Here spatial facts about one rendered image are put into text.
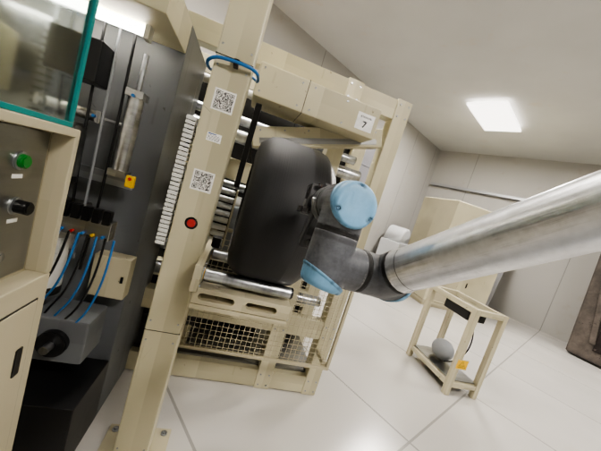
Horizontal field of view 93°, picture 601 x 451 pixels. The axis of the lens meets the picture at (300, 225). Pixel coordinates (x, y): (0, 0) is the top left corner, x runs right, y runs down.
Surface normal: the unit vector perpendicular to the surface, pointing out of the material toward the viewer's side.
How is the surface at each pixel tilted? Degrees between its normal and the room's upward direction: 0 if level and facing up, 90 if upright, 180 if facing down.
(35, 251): 90
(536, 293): 90
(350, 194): 78
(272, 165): 57
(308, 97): 90
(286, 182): 65
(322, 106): 90
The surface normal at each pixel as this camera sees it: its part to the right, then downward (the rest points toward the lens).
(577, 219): -0.83, 0.16
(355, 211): 0.25, -0.04
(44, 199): 0.19, 0.17
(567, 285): -0.71, -0.15
